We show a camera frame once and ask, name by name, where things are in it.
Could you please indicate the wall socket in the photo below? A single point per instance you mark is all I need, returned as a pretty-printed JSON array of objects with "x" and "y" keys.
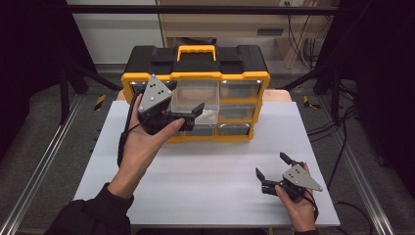
[{"x": 287, "y": 3}]

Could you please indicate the white cabinet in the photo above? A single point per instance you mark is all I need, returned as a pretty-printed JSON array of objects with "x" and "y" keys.
[{"x": 114, "y": 36}]

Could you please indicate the person's right hand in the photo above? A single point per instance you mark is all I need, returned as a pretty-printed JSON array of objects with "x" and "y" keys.
[{"x": 303, "y": 213}]

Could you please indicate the light wooden board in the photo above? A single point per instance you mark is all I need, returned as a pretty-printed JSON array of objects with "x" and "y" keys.
[{"x": 277, "y": 95}]

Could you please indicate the dark curtain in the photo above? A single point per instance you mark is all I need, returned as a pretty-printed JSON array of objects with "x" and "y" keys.
[
  {"x": 385, "y": 65},
  {"x": 29, "y": 49}
]

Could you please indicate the grid of clear drawers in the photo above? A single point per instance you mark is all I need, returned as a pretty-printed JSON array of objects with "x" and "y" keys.
[{"x": 239, "y": 89}]

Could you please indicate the black metal frame bar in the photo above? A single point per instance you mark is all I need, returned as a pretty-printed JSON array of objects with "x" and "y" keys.
[{"x": 195, "y": 9}]

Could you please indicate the clear plastic organizer drawer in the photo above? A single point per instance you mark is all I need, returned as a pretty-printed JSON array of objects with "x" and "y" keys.
[{"x": 195, "y": 93}]

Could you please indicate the person's left hand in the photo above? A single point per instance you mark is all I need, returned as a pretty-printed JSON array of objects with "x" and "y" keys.
[{"x": 140, "y": 147}]

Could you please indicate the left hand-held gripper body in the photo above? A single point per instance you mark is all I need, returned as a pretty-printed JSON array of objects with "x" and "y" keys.
[{"x": 155, "y": 94}]

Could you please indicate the black metal stand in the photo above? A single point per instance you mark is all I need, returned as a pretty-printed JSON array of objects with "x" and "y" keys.
[
  {"x": 336, "y": 94},
  {"x": 64, "y": 98}
]

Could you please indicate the aluminium rail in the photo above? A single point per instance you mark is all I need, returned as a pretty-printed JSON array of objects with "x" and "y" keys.
[
  {"x": 39, "y": 169},
  {"x": 368, "y": 196}
]

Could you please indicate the yellow and black drawer organizer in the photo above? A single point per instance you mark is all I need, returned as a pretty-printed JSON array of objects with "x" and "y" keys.
[{"x": 228, "y": 62}]

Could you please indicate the light wooden desk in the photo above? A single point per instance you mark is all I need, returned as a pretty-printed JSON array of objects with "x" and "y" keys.
[{"x": 235, "y": 23}]

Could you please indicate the yellow and black tape strip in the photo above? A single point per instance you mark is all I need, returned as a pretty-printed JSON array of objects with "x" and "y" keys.
[
  {"x": 100, "y": 102},
  {"x": 306, "y": 101}
]

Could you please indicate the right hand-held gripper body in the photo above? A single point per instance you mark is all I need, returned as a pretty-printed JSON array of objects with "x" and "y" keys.
[{"x": 300, "y": 179}]

